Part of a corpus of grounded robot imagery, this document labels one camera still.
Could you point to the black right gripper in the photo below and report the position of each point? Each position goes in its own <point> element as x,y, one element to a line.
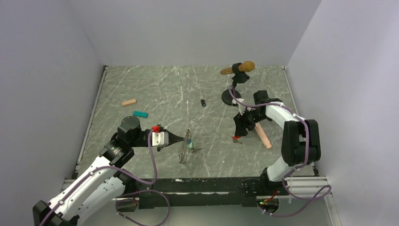
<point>241,125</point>

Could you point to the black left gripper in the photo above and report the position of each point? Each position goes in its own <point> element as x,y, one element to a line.
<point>172,138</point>

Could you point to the red tag key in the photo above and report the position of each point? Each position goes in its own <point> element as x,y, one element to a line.
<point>236,140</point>

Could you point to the green tag key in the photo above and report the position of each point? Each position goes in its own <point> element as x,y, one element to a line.
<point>191,147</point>

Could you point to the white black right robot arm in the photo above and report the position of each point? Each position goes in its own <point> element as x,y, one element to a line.
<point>300,142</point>

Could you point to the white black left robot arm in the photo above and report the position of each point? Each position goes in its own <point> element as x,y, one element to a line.
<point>105,178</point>

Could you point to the teal block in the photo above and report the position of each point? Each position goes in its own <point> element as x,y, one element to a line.
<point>140,114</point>

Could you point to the black tag key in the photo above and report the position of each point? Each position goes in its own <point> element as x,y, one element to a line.
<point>203,102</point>

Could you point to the black microphone stand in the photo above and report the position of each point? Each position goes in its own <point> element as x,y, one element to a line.
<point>238,78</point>

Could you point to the tan wooden block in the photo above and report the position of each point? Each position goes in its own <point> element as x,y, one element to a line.
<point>129,102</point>

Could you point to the gold microphone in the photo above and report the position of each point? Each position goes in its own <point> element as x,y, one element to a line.
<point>245,67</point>

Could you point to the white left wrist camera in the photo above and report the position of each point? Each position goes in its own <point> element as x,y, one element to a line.
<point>160,137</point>

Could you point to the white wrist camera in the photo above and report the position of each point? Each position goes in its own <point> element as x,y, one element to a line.
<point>238,103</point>
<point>160,137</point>

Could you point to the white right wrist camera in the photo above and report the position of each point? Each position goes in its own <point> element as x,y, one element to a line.
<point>238,103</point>

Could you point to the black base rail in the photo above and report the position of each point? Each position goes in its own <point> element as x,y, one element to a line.
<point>185,192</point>

